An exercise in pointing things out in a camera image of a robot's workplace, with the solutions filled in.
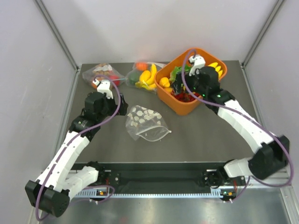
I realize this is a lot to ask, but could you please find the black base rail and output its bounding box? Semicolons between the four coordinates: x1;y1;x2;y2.
52;161;248;194

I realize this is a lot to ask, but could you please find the fake yellow pear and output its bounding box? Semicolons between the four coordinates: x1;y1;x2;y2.
159;77;171;88

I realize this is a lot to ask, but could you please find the clear bag with nuts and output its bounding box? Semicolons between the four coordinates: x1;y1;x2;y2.
82;63;125;87

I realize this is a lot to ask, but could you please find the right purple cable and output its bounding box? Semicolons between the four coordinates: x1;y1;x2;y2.
182;48;295;203

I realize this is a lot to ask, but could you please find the orange plastic bin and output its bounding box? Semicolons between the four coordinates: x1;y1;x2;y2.
154;48;227;116

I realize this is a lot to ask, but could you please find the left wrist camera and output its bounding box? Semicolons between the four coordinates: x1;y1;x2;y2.
93;79;114;99

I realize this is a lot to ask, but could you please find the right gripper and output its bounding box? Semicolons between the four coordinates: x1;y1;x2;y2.
172;70;208;98

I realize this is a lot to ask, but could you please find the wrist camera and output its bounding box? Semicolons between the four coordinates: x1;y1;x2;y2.
188;54;206;77
93;79;114;99

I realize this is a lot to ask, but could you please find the fake green lettuce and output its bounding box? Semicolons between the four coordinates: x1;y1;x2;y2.
169;65;191;83

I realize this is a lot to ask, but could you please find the fake yellow banana bunch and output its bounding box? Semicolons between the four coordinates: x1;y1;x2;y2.
208;62;223;79

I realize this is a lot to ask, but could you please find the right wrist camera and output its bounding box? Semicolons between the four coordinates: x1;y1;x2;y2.
188;54;206;77

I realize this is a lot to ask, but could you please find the polka dot zip bag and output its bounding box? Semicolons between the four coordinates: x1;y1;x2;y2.
125;105;172;142

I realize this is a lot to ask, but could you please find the fake red apple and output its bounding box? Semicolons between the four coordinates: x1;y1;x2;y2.
109;75;120;85

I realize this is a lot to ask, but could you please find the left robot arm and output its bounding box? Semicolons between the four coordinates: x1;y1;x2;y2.
25;92;128;221

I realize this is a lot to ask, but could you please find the clear bag with bananas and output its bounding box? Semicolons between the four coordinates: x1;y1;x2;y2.
125;62;166;94

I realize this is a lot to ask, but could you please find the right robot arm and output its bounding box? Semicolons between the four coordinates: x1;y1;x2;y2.
171;66;290;185

